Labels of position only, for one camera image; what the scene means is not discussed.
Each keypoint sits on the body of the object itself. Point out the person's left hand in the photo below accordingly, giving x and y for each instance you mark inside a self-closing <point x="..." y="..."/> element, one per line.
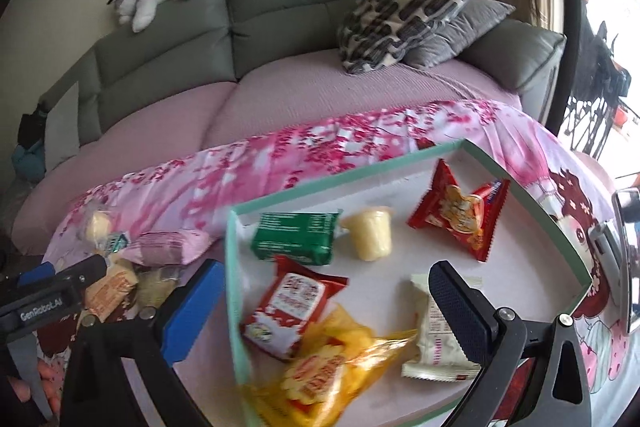
<point x="49" y="385"/>

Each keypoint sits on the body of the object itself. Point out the pink snack packet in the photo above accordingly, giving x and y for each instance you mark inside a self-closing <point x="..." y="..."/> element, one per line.
<point x="156" y="249"/>

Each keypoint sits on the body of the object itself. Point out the red white milk snack packet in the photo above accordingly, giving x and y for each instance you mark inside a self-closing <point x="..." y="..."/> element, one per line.
<point x="295" y="299"/>

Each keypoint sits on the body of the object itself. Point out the green snack packet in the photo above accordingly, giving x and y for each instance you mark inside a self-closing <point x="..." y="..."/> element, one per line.
<point x="305" y="237"/>

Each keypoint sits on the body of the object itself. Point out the pink floral cartoon blanket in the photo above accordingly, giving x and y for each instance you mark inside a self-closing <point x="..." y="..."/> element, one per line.
<point x="198" y="192"/>

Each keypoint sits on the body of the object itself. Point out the light grey cushion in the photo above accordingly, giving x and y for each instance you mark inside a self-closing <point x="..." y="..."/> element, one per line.
<point x="61" y="136"/>

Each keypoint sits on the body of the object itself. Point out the black white patterned pillow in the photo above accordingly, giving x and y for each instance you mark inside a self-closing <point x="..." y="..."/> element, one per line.
<point x="379" y="33"/>

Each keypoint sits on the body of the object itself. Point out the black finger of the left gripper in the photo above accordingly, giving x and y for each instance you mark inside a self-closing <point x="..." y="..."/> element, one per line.
<point x="42" y="296"/>

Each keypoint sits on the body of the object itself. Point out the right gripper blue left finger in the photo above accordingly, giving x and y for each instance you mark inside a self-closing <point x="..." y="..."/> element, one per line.
<point x="97" y="390"/>

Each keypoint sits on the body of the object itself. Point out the yellow jelly cup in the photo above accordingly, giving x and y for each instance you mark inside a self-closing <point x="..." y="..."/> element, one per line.
<point x="370" y="230"/>

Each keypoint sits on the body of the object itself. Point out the grey sofa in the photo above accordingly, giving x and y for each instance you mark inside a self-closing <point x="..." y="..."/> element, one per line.
<point x="275" y="62"/>

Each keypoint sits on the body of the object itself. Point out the grey pillow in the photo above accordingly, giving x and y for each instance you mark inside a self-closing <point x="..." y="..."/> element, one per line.
<point x="457" y="31"/>

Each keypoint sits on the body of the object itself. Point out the teal cloth bundle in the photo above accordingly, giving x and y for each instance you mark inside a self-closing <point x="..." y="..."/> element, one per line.
<point x="29" y="163"/>

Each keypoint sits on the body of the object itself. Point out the yellow biscuit snack packet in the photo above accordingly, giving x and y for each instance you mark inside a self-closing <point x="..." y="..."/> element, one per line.
<point x="338" y="360"/>

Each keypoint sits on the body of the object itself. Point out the teal rimmed white tray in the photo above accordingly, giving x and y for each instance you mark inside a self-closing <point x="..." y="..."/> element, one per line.
<point x="532" y="267"/>

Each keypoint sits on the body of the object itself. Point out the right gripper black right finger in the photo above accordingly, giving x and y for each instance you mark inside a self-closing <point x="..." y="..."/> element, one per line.
<point x="556" y="392"/>

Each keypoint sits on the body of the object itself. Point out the red star-shaped snack packet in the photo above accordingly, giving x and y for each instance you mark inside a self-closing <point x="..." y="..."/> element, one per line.
<point x="470" y="217"/>

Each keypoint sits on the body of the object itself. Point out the clear packet green-edged round cake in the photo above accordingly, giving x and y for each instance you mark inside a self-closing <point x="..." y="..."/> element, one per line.
<point x="155" y="285"/>

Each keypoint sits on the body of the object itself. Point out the black bag on sofa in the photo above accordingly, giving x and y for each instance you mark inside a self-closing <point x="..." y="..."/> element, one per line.
<point x="32" y="127"/>

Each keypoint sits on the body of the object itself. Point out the orange beige snack packet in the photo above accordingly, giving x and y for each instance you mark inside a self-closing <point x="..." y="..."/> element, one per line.
<point x="103" y="297"/>

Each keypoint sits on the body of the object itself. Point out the clear wrapped round bun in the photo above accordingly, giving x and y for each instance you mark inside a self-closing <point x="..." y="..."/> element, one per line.
<point x="97" y="224"/>

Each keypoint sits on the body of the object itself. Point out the grey green biscuit packet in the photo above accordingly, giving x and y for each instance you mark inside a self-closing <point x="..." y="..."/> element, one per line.
<point x="115" y="242"/>

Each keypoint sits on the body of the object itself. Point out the white beige snack packet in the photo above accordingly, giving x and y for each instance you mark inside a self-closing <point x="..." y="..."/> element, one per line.
<point x="440" y="357"/>

